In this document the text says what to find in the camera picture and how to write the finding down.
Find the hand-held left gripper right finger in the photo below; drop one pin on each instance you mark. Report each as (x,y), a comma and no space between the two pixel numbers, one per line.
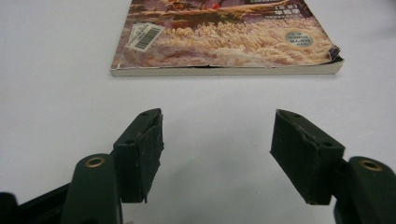
(303,155)

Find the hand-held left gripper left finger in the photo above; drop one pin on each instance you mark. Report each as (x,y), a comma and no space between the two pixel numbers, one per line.
(137,161)

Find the glossy paperback magazine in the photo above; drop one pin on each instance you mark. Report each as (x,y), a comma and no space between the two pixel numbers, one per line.
(224,40)

